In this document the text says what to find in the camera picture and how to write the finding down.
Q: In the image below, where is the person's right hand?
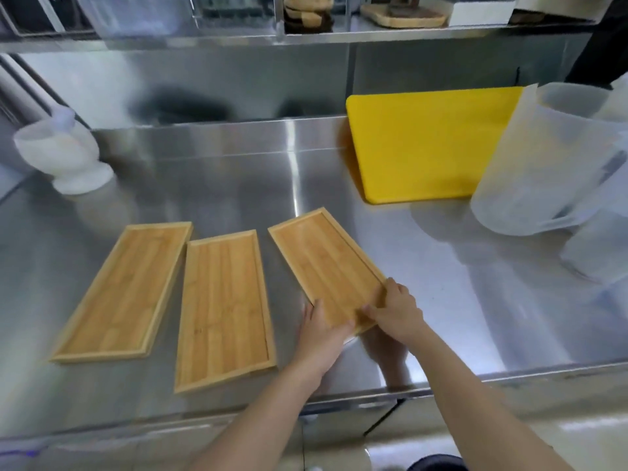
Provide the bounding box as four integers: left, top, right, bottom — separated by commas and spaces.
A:
362, 277, 427, 345

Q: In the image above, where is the person's left hand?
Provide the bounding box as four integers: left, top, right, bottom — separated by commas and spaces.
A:
288, 299, 355, 384

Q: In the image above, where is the bamboo tray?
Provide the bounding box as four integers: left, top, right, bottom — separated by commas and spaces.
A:
174, 229, 277, 394
49, 221, 193, 364
267, 207, 388, 340

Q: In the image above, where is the person's left forearm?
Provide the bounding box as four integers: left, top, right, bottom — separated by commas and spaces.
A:
189, 359, 339, 471

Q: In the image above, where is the person's right forearm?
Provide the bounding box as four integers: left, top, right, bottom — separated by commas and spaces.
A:
403, 324, 562, 471

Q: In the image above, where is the black table brace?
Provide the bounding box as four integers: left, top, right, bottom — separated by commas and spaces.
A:
362, 398, 408, 437

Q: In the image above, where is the black round object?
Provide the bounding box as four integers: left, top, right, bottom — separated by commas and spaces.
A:
406, 454, 467, 471

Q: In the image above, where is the yellow cutting board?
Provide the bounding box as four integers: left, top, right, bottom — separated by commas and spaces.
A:
346, 86, 526, 205

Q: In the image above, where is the large translucent plastic pitcher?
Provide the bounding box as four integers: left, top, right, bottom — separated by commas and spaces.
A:
470, 82, 628, 237

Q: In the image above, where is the stainless steel shelf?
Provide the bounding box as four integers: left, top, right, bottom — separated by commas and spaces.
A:
0, 13, 602, 53

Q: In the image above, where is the wooden serving board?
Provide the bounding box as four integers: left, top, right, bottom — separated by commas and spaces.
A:
359, 1, 448, 29

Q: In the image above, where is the stack of round wooden plates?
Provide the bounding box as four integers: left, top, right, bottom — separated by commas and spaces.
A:
283, 0, 335, 29

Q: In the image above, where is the white box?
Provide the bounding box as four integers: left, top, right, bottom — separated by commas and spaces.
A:
447, 0, 517, 28

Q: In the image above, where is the white plastic footed container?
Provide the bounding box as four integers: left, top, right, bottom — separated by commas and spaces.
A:
13, 107, 115, 196

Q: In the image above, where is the clear plastic container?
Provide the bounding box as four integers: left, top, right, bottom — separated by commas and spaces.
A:
76, 0, 189, 39

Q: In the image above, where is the metal wire rack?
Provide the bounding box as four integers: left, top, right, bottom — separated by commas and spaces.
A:
0, 0, 96, 38

